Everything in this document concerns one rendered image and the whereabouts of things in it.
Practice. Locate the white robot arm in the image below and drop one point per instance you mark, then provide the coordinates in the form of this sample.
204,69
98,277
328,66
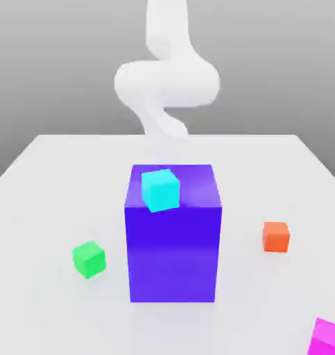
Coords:
167,83

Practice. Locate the small cyan cube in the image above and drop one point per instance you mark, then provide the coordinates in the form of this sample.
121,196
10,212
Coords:
160,191

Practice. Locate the small green cube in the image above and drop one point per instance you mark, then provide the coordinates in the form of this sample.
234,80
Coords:
89,260

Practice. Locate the small orange cube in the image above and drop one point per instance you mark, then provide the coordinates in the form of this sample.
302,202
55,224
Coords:
276,237

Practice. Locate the small magenta cube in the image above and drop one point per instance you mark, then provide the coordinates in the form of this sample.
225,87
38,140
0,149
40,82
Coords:
328,338

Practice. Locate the large purple box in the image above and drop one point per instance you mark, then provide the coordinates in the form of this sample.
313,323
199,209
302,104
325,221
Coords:
172,255

